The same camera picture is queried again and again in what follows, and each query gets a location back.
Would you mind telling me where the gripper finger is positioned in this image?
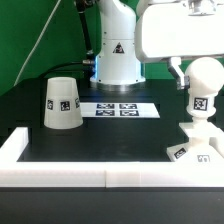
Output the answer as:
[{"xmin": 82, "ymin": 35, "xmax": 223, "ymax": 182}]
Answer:
[{"xmin": 167, "ymin": 57, "xmax": 190, "ymax": 90}]

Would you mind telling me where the black cable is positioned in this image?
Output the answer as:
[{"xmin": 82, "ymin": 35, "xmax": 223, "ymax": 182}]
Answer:
[{"xmin": 39, "ymin": 0, "xmax": 98, "ymax": 79}]

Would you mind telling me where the white lamp shade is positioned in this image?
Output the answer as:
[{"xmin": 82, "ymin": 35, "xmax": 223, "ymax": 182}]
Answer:
[{"xmin": 44, "ymin": 77, "xmax": 83, "ymax": 129}]

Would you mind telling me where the white U-shaped fence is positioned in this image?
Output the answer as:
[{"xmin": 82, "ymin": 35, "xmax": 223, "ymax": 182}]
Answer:
[{"xmin": 0, "ymin": 127, "xmax": 224, "ymax": 188}]

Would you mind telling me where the white cable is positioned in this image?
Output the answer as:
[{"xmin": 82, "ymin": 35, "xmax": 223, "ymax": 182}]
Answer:
[{"xmin": 13, "ymin": 0, "xmax": 63, "ymax": 87}]

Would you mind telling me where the white lamp base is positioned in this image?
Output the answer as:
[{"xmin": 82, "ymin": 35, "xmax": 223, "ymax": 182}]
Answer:
[{"xmin": 167, "ymin": 121, "xmax": 224, "ymax": 163}]

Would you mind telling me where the white marker sheet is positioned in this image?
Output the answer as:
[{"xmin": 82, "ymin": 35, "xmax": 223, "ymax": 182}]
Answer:
[{"xmin": 81, "ymin": 102, "xmax": 160, "ymax": 119}]

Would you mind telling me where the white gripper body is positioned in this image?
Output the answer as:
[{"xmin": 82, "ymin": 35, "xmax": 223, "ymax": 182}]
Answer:
[{"xmin": 135, "ymin": 0, "xmax": 224, "ymax": 63}]

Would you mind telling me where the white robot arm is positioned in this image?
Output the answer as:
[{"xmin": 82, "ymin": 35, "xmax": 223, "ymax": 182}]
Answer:
[{"xmin": 91, "ymin": 0, "xmax": 224, "ymax": 91}]

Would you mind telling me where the white lamp bulb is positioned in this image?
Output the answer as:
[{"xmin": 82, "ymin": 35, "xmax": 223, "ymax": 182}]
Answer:
[{"xmin": 185, "ymin": 57, "xmax": 224, "ymax": 120}]

